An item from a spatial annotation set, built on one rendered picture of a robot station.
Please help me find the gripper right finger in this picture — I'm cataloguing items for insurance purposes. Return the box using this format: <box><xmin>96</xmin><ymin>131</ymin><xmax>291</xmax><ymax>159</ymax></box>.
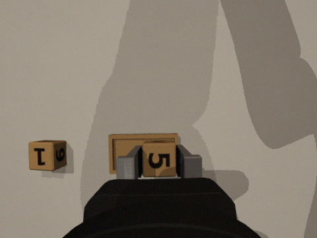
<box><xmin>176</xmin><ymin>145</ymin><xmax>202</xmax><ymax>179</ymax></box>

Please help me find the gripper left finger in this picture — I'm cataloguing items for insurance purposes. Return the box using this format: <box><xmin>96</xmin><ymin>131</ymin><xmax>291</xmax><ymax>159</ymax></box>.
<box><xmin>116</xmin><ymin>145</ymin><xmax>143</xmax><ymax>179</ymax></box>

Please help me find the brown wooden tray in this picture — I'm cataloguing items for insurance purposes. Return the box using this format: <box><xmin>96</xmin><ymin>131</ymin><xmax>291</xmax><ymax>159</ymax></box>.
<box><xmin>108</xmin><ymin>133</ymin><xmax>178</xmax><ymax>174</ymax></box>

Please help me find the tan wooden number cube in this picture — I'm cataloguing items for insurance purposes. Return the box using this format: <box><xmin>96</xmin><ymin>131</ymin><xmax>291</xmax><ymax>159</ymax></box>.
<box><xmin>142</xmin><ymin>140</ymin><xmax>176</xmax><ymax>177</ymax></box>
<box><xmin>28</xmin><ymin>140</ymin><xmax>67</xmax><ymax>171</ymax></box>

